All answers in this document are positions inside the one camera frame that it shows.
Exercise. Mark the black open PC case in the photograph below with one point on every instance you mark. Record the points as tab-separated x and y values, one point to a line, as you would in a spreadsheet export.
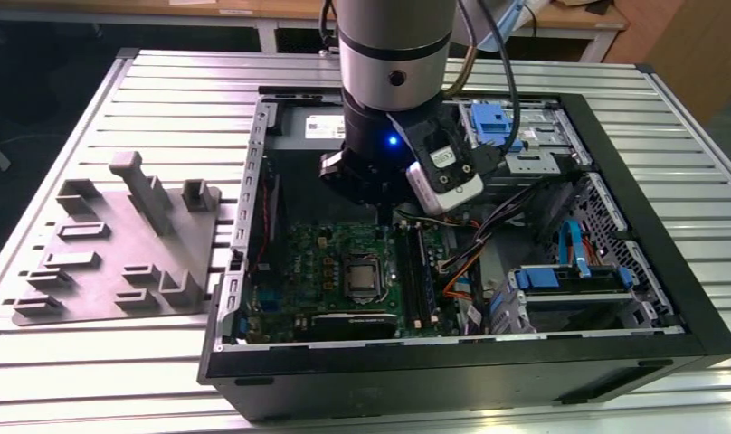
402	380

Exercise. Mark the green Dell motherboard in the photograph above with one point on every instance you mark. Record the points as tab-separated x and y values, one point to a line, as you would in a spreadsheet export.
306	271

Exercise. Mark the grey power supply unit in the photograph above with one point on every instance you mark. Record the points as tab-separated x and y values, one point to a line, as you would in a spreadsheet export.
299	190

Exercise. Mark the silver drive cage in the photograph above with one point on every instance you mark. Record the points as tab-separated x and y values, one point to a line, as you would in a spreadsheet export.
540	163

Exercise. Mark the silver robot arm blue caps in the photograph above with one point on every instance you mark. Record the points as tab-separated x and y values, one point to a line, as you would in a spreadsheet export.
390	59

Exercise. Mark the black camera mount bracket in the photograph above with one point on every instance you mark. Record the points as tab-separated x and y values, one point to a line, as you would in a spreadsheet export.
426	131

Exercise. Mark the grey parts rack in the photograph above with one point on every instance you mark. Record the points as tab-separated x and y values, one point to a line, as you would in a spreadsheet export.
112	253

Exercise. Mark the black graphics card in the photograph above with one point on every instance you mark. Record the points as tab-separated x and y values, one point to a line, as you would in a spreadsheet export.
354	326

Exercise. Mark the hard disk in blue carrier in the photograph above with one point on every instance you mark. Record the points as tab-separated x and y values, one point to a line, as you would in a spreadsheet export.
538	278

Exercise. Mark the empty blue disk carrier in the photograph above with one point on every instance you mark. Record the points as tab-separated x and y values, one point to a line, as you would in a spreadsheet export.
492	119

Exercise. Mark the brown wooden cabinet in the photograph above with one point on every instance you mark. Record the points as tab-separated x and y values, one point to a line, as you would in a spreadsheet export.
691	54

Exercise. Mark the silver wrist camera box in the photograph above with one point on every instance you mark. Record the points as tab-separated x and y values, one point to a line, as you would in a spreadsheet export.
447	199

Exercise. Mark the silver CPU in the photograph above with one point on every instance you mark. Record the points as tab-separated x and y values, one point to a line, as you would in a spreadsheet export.
364	276

